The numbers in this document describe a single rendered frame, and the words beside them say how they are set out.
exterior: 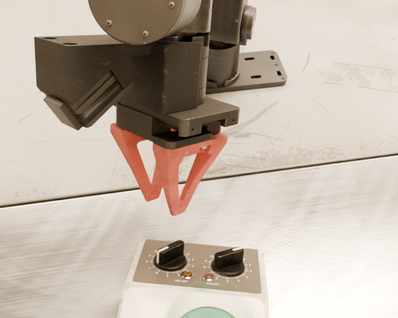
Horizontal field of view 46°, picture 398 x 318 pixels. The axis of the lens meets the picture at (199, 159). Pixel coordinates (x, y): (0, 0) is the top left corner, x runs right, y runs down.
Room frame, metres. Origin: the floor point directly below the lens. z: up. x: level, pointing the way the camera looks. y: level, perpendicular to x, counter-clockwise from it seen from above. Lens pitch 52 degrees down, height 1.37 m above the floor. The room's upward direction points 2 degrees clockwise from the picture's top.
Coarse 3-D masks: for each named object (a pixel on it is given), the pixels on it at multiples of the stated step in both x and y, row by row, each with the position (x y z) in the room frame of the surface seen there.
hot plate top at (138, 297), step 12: (132, 288) 0.16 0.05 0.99; (144, 288) 0.16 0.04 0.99; (156, 288) 0.16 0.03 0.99; (168, 288) 0.16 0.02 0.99; (132, 300) 0.15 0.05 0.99; (144, 300) 0.15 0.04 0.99; (156, 300) 0.15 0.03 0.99; (168, 300) 0.15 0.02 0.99; (252, 300) 0.15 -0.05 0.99; (120, 312) 0.14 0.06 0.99; (132, 312) 0.14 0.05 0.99; (144, 312) 0.14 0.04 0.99; (156, 312) 0.14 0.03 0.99; (264, 312) 0.14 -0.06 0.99
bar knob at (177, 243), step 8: (176, 240) 0.22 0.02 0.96; (160, 248) 0.21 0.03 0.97; (168, 248) 0.21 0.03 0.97; (176, 248) 0.21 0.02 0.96; (160, 256) 0.20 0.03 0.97; (168, 256) 0.20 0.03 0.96; (176, 256) 0.20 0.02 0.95; (184, 256) 0.21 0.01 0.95; (160, 264) 0.19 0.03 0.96; (168, 264) 0.19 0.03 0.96; (176, 264) 0.19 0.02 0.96; (184, 264) 0.20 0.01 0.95
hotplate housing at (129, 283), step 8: (144, 240) 0.23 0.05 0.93; (136, 256) 0.21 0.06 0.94; (136, 264) 0.19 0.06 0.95; (264, 264) 0.21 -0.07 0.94; (264, 272) 0.20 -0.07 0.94; (128, 280) 0.18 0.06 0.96; (264, 280) 0.19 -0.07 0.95; (128, 288) 0.16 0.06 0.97; (176, 288) 0.17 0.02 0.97; (264, 288) 0.17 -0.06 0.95; (256, 296) 0.16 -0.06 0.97; (264, 296) 0.16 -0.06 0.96; (120, 304) 0.15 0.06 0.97; (264, 304) 0.15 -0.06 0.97
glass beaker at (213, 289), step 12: (204, 276) 0.13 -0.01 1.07; (216, 276) 0.13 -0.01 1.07; (192, 288) 0.13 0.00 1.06; (204, 288) 0.13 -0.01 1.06; (216, 288) 0.13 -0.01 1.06; (228, 288) 0.13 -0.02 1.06; (180, 300) 0.12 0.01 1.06; (192, 300) 0.12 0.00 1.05; (204, 300) 0.13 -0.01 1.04; (216, 300) 0.13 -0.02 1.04; (228, 300) 0.13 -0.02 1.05; (240, 300) 0.12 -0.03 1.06; (168, 312) 0.11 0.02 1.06; (180, 312) 0.12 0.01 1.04; (240, 312) 0.12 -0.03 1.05; (252, 312) 0.11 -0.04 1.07
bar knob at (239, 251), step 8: (232, 248) 0.21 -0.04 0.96; (240, 248) 0.21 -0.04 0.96; (216, 256) 0.20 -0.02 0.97; (224, 256) 0.20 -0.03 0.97; (232, 256) 0.20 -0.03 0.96; (240, 256) 0.20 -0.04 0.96; (216, 264) 0.19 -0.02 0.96; (224, 264) 0.20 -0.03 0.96; (232, 264) 0.20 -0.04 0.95; (240, 264) 0.20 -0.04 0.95; (224, 272) 0.19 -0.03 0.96; (232, 272) 0.19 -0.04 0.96; (240, 272) 0.19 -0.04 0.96
